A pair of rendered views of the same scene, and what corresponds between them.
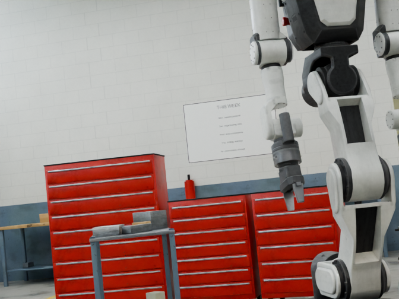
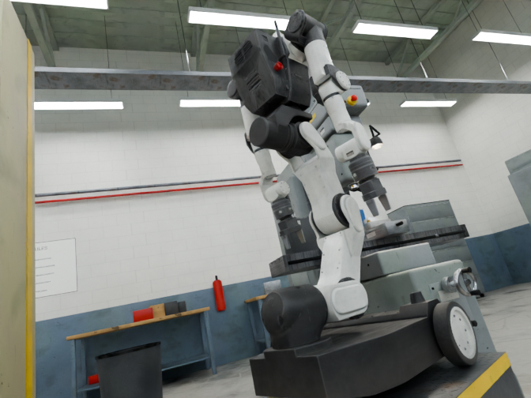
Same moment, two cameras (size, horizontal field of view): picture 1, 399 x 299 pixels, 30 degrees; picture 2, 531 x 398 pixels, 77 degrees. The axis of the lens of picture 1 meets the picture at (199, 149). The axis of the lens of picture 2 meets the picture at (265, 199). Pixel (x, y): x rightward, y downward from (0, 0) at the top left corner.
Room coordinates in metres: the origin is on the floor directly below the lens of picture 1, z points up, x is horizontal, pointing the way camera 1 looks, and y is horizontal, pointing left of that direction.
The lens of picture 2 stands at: (3.35, 0.48, 0.71)
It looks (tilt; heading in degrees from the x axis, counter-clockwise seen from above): 17 degrees up; 236
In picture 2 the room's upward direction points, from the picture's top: 13 degrees counter-clockwise
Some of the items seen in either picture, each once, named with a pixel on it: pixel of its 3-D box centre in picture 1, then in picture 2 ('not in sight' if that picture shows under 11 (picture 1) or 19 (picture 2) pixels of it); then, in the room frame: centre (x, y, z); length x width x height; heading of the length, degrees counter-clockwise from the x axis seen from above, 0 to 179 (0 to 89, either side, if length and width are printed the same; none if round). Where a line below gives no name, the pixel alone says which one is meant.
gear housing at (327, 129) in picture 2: not in sight; (333, 135); (1.75, -0.90, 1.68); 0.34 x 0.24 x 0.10; 77
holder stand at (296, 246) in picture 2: not in sight; (304, 235); (2.17, -0.95, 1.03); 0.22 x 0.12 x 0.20; 170
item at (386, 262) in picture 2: not in sight; (378, 266); (1.77, -0.86, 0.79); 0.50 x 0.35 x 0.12; 77
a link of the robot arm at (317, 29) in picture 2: not in sight; (309, 33); (2.46, -0.26, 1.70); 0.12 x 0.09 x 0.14; 9
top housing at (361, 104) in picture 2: not in sight; (330, 116); (1.76, -0.88, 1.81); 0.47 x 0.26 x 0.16; 77
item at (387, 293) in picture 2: not in sight; (402, 332); (1.77, -0.84, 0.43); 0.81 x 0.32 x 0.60; 77
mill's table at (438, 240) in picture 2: not in sight; (374, 249); (1.76, -0.86, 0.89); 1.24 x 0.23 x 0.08; 167
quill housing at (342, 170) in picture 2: not in sight; (345, 161); (1.76, -0.87, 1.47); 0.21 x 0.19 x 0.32; 167
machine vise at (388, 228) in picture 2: not in sight; (377, 231); (1.73, -0.83, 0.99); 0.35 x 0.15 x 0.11; 78
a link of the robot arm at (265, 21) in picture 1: (267, 31); (323, 72); (2.44, -0.26, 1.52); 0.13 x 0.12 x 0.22; 100
